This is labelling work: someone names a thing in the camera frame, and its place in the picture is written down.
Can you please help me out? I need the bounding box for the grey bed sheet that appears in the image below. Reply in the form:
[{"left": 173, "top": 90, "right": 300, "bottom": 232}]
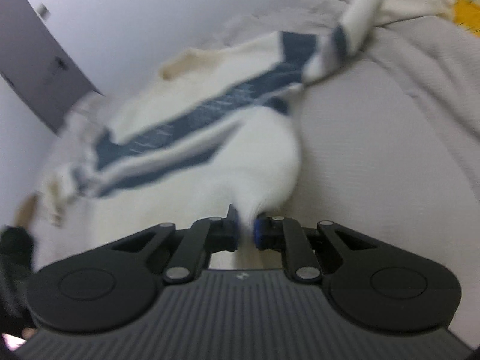
[{"left": 29, "top": 0, "right": 480, "bottom": 350}]

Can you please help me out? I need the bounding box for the white wall socket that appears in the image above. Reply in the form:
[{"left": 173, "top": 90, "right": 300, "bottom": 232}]
[{"left": 37, "top": 3, "right": 50, "bottom": 20}]

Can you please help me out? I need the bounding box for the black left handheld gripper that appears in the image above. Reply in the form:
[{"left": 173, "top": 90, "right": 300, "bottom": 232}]
[{"left": 1, "top": 226, "right": 36, "bottom": 340}]

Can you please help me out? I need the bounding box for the yellow patterned cloth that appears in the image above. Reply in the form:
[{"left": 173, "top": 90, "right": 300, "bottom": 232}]
[{"left": 310, "top": 0, "right": 480, "bottom": 38}]

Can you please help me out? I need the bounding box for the grey wall cabinet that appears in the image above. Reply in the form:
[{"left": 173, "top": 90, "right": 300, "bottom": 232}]
[{"left": 1, "top": 0, "right": 97, "bottom": 133}]

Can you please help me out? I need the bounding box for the white navy striped fleece sweater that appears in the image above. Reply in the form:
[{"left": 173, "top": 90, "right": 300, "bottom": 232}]
[{"left": 35, "top": 0, "right": 452, "bottom": 268}]

